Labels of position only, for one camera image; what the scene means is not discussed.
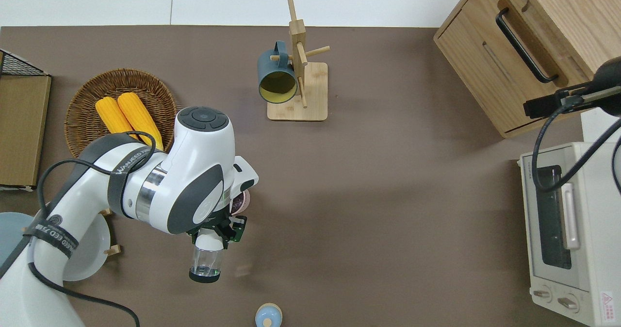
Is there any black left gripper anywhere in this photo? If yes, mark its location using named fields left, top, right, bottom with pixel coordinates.
left=190, top=206, right=248, bottom=250

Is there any wooden plate rack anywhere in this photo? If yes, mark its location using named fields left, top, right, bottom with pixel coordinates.
left=21, top=208, right=122, bottom=258

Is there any grey plate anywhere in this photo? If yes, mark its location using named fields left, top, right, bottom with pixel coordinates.
left=62, top=213, right=112, bottom=282

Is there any yellow corn cob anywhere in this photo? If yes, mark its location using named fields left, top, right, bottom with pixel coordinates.
left=95, top=97, right=139, bottom=136
left=117, top=92, right=164, bottom=151

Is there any brown table mat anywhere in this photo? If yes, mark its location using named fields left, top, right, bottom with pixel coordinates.
left=0, top=25, right=586, bottom=327

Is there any wooden mug tree stand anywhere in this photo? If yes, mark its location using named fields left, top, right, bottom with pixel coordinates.
left=267, top=0, right=331, bottom=122

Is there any brown wicker basket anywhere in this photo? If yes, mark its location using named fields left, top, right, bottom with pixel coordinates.
left=65, top=68, right=178, bottom=159

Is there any dark blue mug yellow inside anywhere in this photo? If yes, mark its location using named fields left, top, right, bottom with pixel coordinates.
left=257, top=41, right=298, bottom=105

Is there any light blue plate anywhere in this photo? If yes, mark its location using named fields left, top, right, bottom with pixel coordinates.
left=0, top=212, right=37, bottom=265

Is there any wooden basket lid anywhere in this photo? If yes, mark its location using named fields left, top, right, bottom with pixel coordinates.
left=0, top=75, right=52, bottom=188

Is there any beige toaster oven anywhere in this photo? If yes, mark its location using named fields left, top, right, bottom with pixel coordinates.
left=518, top=142, right=621, bottom=327

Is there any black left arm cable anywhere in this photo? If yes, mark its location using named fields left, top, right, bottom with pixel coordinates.
left=28, top=131, right=157, bottom=327

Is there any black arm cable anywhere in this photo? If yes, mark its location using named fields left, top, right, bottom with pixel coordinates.
left=531, top=101, right=621, bottom=195
left=28, top=131, right=157, bottom=327

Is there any black wire storage basket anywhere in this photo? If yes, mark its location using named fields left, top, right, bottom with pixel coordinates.
left=0, top=49, right=52, bottom=192

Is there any wooden cabinet with black handle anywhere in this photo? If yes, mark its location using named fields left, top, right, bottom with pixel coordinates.
left=433, top=0, right=621, bottom=140

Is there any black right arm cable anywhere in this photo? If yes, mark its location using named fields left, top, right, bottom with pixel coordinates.
left=531, top=101, right=621, bottom=195

